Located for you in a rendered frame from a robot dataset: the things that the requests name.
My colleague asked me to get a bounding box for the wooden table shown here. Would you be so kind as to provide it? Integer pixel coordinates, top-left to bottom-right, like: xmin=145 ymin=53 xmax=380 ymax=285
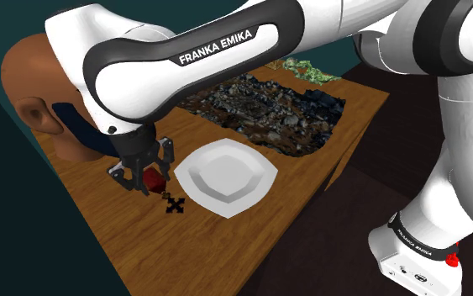
xmin=30 ymin=65 xmax=391 ymax=296

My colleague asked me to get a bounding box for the brown head bust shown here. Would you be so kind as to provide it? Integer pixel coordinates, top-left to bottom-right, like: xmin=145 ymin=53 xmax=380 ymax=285
xmin=0 ymin=33 xmax=119 ymax=163

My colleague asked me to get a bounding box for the dark rocky rubble slab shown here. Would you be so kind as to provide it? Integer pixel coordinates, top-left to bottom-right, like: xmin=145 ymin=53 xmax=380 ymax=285
xmin=176 ymin=72 xmax=347 ymax=158

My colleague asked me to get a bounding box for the white plate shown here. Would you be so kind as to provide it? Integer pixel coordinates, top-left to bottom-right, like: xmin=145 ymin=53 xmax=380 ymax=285
xmin=173 ymin=137 xmax=279 ymax=220

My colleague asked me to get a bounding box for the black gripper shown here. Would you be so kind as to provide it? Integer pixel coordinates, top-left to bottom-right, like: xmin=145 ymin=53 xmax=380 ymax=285
xmin=106 ymin=124 xmax=176 ymax=197

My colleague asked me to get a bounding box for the red gem with black cross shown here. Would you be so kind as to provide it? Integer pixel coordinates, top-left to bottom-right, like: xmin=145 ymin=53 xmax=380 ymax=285
xmin=143 ymin=166 xmax=187 ymax=215

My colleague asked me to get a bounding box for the green leafy sprig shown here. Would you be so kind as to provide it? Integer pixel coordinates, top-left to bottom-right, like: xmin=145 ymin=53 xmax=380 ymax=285
xmin=281 ymin=56 xmax=343 ymax=87

